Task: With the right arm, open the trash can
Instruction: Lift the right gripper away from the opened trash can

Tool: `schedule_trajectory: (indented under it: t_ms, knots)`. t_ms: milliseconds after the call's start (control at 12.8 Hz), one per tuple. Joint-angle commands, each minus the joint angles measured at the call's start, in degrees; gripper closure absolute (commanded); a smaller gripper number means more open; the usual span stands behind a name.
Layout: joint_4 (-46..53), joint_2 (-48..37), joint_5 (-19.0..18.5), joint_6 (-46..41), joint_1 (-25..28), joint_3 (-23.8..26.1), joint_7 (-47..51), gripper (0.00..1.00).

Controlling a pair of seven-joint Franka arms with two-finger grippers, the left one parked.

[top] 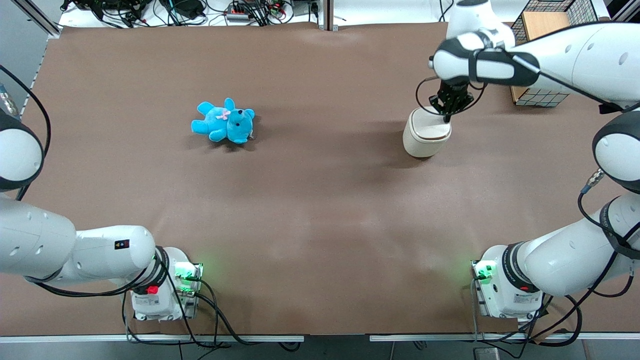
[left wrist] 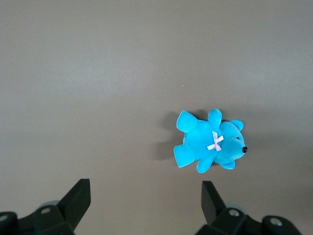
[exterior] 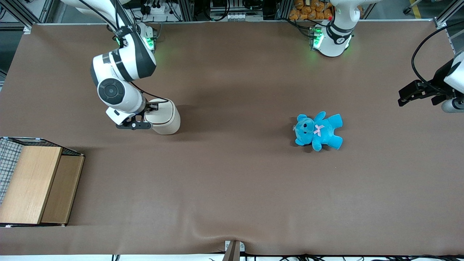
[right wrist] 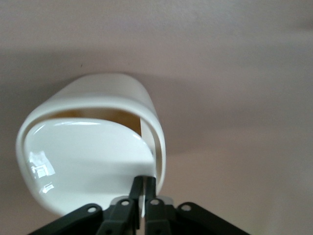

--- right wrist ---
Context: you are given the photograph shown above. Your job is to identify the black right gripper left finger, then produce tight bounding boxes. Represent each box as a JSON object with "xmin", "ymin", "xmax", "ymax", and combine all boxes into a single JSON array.
[{"xmin": 28, "ymin": 175, "xmax": 144, "ymax": 235}]

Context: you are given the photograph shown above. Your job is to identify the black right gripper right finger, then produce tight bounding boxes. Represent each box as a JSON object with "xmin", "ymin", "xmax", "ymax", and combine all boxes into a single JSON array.
[{"xmin": 144, "ymin": 176, "xmax": 246, "ymax": 235}]

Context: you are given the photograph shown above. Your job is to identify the white glossy trash can lid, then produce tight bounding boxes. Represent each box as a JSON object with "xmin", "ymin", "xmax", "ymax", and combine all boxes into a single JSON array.
[{"xmin": 23, "ymin": 117, "xmax": 157, "ymax": 214}]

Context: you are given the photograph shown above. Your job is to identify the white plastic trash can body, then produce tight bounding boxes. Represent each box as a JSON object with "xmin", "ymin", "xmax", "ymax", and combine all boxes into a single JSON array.
[{"xmin": 15, "ymin": 72, "xmax": 167, "ymax": 219}]

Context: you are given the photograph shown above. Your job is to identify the brown table cloth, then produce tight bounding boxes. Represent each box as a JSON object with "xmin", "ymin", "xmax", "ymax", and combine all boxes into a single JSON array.
[{"xmin": 0, "ymin": 0, "xmax": 313, "ymax": 235}]

